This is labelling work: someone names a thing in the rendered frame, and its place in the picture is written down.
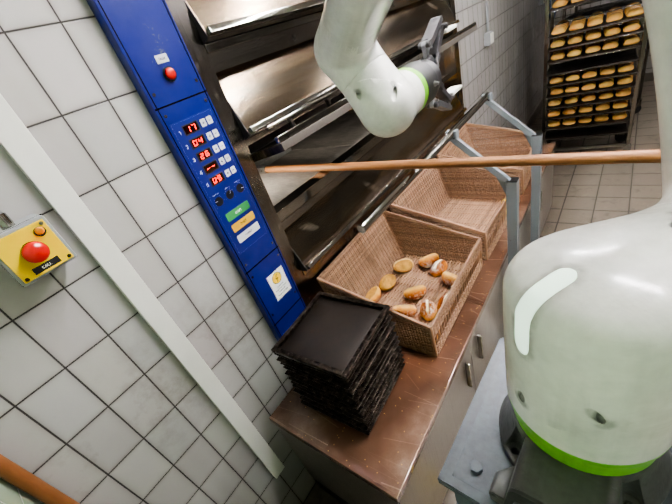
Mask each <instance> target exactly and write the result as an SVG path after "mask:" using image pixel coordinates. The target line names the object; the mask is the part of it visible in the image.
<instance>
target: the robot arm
mask: <svg viewBox="0 0 672 504"><path fill-rule="evenodd" d="M393 1H394V0H324V6H323V8H324V9H323V13H322V16H321V20H320V23H319V26H318V29H317V32H316V35H315V39H314V54H315V58H316V61H317V63H318V65H319V67H320V68H321V70H322V71H323V72H324V73H325V74H326V75H327V76H328V77H329V78H330V80H331V81H332V82H333V83H334V84H335V85H336V86H337V88H338V89H339V90H340V91H341V92H342V94H343V95H344V96H345V98H346V99H347V100H348V102H349V103H350V105H351V106H352V108H353V110H354V111H355V113H356V114H357V116H358V118H359V119H360V121H361V123H362V124H363V125H364V127H365V128H366V129H367V130H368V131H369V132H370V133H372V134H373V135H375V136H378V137H383V138H389V137H394V136H397V135H399V134H401V133H402V132H404V131H405V130H406V129H407V128H408V127H409V126H410V125H411V123H412V122H413V120H414V118H415V116H416V115H417V114H418V113H419V112H420V111H421V110H422V109H424V108H425V107H426V106H427V109H430V108H434V109H437V110H440V111H448V110H452V105H451V104H450V102H452V99H454V97H455V93H457V92H458V91H459V90H460V89H461V88H462V84H461V85H456V86H451V87H450V88H448V89H447V90H446V89H445V88H444V83H443V82H442V75H441V71H440V69H439V67H440V65H439V62H440V57H441V54H440V48H441V44H442V39H443V35H444V34H445V33H447V32H449V31H451V30H453V29H454V28H456V27H457V24H452V25H449V26H448V22H445V23H442V21H443V16H442V15H441V16H437V17H434V18H431V19H430V21H429V24H428V26H427V29H426V31H425V33H424V36H423V38H422V41H421V42H420V43H419V44H418V49H419V50H420V49H421V50H422V52H423V57H422V59H421V61H412V62H410V63H408V64H406V65H405V66H403V67H401V68H400V69H397V68H396V67H395V66H394V64H393V63H392V62H391V61H390V59H389V58H388V57H387V55H386V54H385V53H384V51H383V50H382V48H381V47H380V45H379V43H378V42H377V38H378V35H379V32H380V30H381V27H382V25H383V22H384V20H385V18H386V15H387V13H388V11H389V9H390V7H391V5H392V3H393ZM642 5H643V10H644V16H645V22H646V28H647V34H648V40H649V46H650V53H651V60H652V67H653V75H654V84H655V92H656V101H657V112H658V122H659V136H660V150H661V171H662V198H661V200H660V201H659V202H658V203H657V204H656V205H654V206H651V207H649V208H647V209H644V210H641V211H639V212H636V213H633V214H629V215H625V216H621V217H616V218H612V219H608V220H604V221H599V222H595V223H590V224H586V225H582V226H577V227H574V228H570V229H565V230H562V231H559V232H555V233H552V234H549V235H547V236H544V237H542V238H539V239H537V240H535V241H533V242H532V243H530V244H528V245H527V246H525V247H524V248H523V249H521V250H520V251H519V252H518V253H517V254H516V255H515V256H514V258H513V259H512V260H511V262H510V263H509V265H508V267H507V269H506V271H505V274H504V278H503V324H504V347H505V367H506V385H507V392H508V394H507V395H506V397H505V398H504V400H503V402H502V405H501V408H500V413H499V429H500V437H501V441H502V445H503V448H504V450H505V453H506V455H507V457H508V459H509V461H510V463H511V464H512V466H513V467H509V468H506V469H503V470H500V471H497V472H496V473H495V476H494V479H493V482H492V484H491V487H490V490H489V495H490V497H491V499H492V500H494V501H495V502H497V503H499V504H662V503H663V502H664V500H665V499H666V497H667V496H668V494H669V492H670V490H671V487H672V455H671V452H670V449H669V448H670V447H671V446H672V0H642ZM435 58H436V59H435ZM435 96H436V97H437V98H438V99H436V98H435Z"/></svg>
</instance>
